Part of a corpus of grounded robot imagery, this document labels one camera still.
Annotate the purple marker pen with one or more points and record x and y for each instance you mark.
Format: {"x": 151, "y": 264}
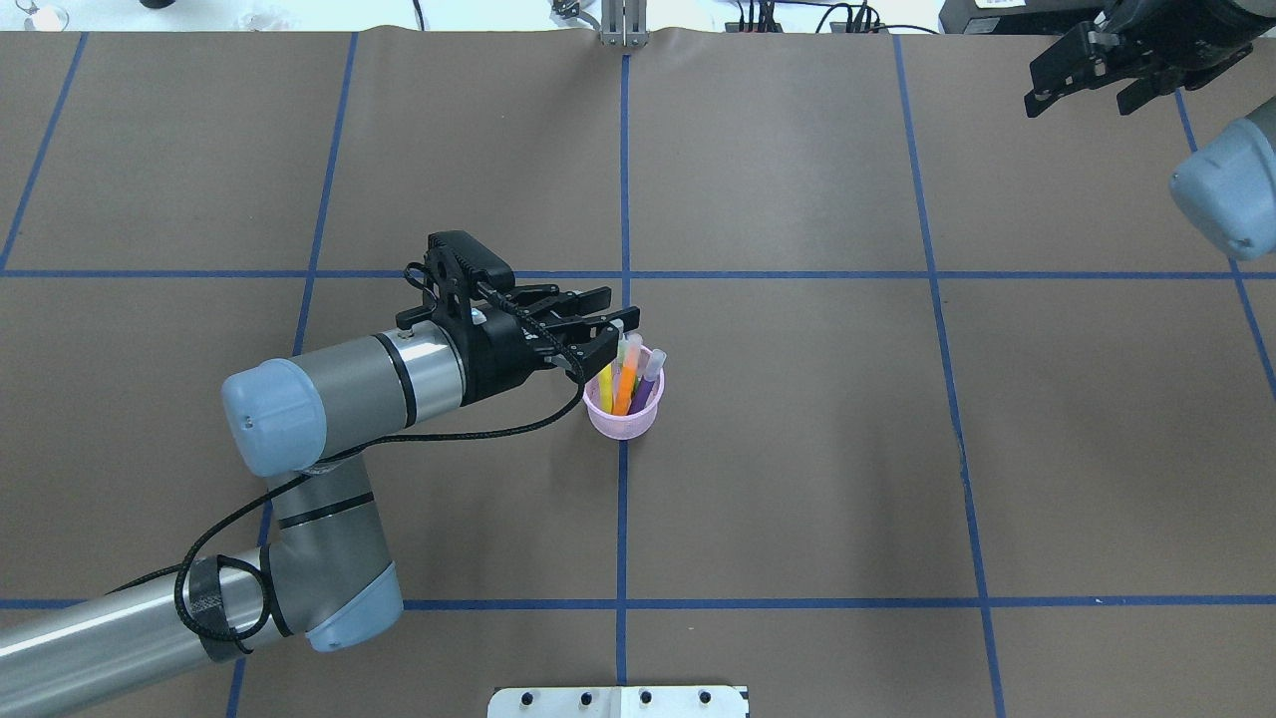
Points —
{"x": 644, "y": 389}

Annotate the black usb hub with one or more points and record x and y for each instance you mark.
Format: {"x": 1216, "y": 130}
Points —
{"x": 860, "y": 18}
{"x": 755, "y": 18}

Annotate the aluminium frame post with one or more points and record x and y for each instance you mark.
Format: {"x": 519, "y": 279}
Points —
{"x": 623, "y": 23}

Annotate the left black usb hub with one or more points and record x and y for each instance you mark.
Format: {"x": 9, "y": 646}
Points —
{"x": 755, "y": 18}

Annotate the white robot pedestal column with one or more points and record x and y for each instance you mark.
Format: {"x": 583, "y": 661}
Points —
{"x": 621, "y": 701}

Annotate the yellow highlighter pen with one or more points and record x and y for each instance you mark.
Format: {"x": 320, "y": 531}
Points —
{"x": 606, "y": 389}

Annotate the green highlighter pen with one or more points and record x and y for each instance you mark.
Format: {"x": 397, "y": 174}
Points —
{"x": 619, "y": 362}

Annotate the right black usb hub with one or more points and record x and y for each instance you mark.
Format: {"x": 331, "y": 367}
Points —
{"x": 860, "y": 18}

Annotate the black power adapter box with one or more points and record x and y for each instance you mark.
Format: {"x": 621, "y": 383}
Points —
{"x": 1015, "y": 18}

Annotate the orange marker pen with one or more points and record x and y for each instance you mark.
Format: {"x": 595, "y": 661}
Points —
{"x": 624, "y": 386}

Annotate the pink pen holder cup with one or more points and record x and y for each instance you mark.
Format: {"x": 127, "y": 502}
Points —
{"x": 625, "y": 427}

